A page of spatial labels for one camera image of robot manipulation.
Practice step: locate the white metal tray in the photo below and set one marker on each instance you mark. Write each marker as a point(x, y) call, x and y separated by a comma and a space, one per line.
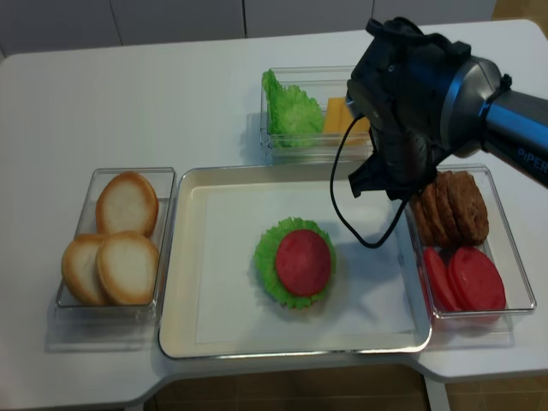
point(178, 330)

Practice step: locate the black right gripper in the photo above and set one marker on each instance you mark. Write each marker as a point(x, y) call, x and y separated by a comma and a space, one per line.
point(400, 85)

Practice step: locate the burger bun half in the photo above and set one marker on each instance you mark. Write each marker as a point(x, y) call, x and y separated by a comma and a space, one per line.
point(127, 264)
point(79, 270)
point(127, 203)

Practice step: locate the clear patty and tomato container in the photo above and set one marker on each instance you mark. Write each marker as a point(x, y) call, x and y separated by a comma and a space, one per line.
point(499, 246)

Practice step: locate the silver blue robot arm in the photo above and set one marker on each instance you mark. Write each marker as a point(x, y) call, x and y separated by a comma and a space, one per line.
point(481, 111)

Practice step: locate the green lettuce leaf on bun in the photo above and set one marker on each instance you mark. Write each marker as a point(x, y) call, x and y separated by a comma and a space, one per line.
point(264, 261)

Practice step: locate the brown burger patty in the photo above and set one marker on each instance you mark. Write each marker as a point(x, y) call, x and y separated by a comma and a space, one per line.
point(468, 208)
point(423, 224)
point(445, 213)

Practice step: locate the clear bun container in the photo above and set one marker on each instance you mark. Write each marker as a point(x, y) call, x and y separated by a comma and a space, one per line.
point(74, 327)

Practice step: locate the red tomato slice on burger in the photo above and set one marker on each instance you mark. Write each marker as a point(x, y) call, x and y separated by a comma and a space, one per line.
point(303, 262)

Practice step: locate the clear lettuce and cheese container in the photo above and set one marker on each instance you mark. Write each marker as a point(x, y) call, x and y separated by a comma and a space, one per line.
point(320, 83)

